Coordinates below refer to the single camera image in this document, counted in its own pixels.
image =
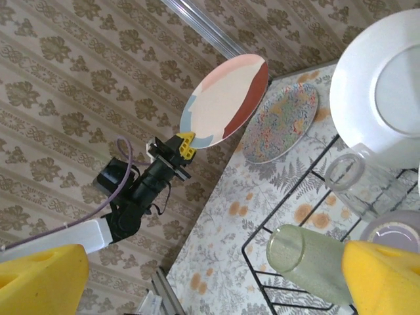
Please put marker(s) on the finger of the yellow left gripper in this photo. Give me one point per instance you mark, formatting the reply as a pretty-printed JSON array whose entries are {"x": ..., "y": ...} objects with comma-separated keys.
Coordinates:
[{"x": 187, "y": 146}]

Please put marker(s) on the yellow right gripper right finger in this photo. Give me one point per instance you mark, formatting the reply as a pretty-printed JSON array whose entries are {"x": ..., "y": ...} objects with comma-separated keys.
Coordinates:
[{"x": 384, "y": 282}]

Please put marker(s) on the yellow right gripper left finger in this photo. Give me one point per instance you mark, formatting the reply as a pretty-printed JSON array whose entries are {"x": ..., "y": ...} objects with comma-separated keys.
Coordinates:
[{"x": 39, "y": 282}]

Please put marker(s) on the lilac bowl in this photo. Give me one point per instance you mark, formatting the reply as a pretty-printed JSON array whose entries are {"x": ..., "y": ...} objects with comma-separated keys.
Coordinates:
[{"x": 390, "y": 229}]

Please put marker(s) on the pink red blue plate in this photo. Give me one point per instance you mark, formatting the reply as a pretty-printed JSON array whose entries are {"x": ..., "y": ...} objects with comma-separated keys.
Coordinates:
[{"x": 223, "y": 101}]

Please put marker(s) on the pale green textured glass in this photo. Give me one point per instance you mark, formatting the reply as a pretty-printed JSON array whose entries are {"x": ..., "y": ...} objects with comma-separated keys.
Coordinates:
[{"x": 315, "y": 265}]

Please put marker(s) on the clear drinking glass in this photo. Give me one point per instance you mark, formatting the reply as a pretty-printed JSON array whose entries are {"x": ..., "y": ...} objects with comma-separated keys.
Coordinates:
[{"x": 361, "y": 193}]

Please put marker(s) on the colourful squiggle patterned plate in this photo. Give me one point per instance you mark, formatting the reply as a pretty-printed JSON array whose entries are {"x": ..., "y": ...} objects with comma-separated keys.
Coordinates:
[{"x": 282, "y": 124}]

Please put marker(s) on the white plate with flower outline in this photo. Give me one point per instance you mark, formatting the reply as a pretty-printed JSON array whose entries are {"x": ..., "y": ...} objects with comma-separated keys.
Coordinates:
[{"x": 354, "y": 98}]

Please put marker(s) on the floral patterned tablecloth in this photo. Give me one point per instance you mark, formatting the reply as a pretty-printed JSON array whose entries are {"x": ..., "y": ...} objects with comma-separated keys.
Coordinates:
[{"x": 223, "y": 213}]

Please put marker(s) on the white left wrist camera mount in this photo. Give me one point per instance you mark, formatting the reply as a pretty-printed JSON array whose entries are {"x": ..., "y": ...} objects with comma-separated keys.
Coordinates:
[{"x": 150, "y": 147}]

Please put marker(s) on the aluminium table side rail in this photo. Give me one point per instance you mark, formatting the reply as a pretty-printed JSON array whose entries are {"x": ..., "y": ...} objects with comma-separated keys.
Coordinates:
[{"x": 167, "y": 292}]

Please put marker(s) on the aluminium frame post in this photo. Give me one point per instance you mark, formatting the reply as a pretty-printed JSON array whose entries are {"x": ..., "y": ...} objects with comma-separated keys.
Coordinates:
[{"x": 203, "y": 26}]

